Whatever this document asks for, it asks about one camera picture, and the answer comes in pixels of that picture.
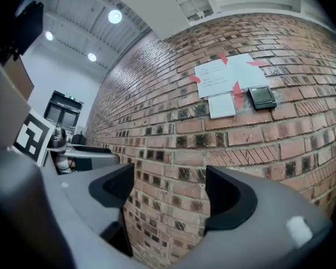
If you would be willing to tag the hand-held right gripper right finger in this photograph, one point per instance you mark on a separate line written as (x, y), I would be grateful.
(268, 234)

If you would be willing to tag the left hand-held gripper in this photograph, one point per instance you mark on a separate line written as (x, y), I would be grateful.
(30, 136)

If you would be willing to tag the red tape strip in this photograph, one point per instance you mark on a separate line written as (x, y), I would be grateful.
(238, 94)
(222, 58)
(257, 63)
(195, 79)

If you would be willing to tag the white paper sheet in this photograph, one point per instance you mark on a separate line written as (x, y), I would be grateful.
(229, 74)

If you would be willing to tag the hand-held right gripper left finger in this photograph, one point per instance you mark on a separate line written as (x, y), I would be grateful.
(58, 220)

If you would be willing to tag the black double door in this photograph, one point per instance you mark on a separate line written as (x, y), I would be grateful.
(63, 113)

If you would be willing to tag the round ceiling light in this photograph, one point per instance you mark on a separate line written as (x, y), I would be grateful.
(49, 35)
(92, 56)
(114, 16)

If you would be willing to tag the black wall thermostat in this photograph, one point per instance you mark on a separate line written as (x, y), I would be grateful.
(261, 97)

